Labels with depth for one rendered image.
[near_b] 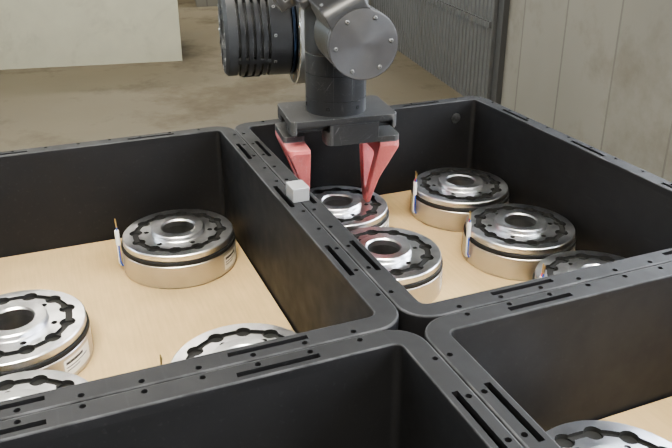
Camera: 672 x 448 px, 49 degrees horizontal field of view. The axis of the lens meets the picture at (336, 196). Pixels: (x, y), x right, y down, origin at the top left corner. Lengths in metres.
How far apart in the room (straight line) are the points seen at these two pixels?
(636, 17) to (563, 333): 2.60
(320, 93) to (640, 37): 2.40
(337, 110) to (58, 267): 0.30
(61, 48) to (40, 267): 4.66
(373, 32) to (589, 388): 0.30
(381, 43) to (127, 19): 4.74
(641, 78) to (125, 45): 3.50
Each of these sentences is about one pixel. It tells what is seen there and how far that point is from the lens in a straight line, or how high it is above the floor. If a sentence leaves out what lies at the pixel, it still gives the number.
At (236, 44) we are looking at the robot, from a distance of 1.44.
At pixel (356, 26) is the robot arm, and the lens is 0.58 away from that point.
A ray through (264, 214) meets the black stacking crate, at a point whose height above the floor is 0.90.
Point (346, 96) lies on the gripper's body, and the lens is 0.67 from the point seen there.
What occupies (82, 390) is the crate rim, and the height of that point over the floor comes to 0.93.
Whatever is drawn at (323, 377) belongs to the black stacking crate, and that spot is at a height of 0.92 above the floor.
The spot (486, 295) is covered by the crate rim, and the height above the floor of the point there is 0.93.
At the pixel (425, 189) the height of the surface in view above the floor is 0.86.
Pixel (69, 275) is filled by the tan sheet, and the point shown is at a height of 0.83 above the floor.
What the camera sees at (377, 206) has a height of 0.86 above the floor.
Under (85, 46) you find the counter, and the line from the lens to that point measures 5.35.
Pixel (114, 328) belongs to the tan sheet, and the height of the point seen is 0.83.
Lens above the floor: 1.16
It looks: 23 degrees down
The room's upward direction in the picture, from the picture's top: straight up
